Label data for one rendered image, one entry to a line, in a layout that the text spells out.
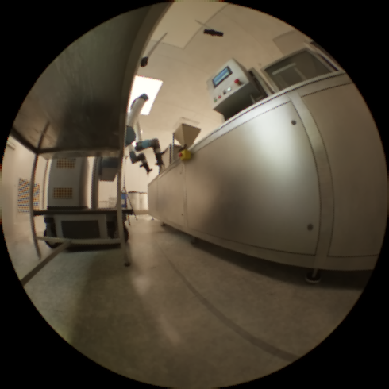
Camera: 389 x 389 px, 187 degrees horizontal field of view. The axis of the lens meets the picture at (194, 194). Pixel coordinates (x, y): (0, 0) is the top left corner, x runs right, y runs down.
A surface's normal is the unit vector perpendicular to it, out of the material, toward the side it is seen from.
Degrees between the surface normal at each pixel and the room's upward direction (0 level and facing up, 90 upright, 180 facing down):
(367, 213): 90
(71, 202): 90
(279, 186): 90
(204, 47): 180
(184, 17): 180
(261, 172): 90
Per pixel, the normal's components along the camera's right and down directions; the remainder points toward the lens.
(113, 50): 0.04, 1.00
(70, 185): 0.68, -0.07
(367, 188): -0.85, 0.00
